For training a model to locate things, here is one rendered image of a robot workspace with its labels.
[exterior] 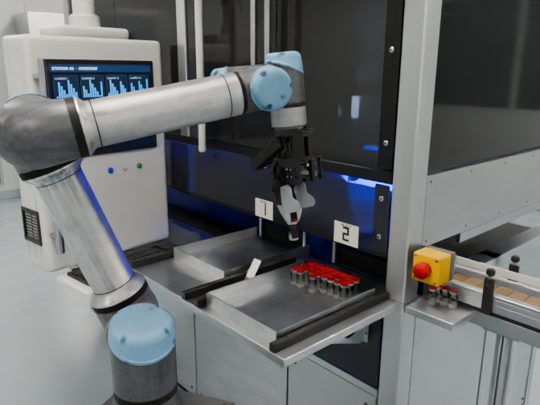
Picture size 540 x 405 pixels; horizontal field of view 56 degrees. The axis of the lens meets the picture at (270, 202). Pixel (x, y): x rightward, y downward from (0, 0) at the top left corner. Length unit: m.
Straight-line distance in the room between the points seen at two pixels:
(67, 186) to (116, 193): 0.92
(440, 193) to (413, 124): 0.23
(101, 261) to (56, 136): 0.29
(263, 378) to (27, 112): 1.33
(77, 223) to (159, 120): 0.27
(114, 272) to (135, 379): 0.21
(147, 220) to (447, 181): 1.12
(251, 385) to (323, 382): 0.39
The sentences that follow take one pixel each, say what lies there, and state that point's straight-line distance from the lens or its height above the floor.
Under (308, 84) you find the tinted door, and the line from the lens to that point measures 1.46.
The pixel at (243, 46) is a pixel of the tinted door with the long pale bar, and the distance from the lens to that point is 1.68.
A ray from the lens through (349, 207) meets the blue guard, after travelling 1.39.
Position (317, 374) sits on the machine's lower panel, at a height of 0.54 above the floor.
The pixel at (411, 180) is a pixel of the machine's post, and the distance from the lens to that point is 1.26.
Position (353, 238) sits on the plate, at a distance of 1.40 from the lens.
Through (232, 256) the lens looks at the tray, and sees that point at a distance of 1.63.
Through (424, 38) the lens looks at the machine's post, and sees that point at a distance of 1.24.
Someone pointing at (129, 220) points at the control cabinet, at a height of 0.91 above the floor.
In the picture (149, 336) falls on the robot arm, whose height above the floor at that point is 1.01.
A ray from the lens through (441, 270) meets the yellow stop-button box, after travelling 1.28.
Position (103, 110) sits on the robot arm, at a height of 1.39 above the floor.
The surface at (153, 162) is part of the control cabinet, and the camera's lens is 1.97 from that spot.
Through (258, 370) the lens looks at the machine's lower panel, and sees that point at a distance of 1.91.
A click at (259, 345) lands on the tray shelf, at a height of 0.88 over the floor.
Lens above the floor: 1.46
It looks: 15 degrees down
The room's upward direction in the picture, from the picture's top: straight up
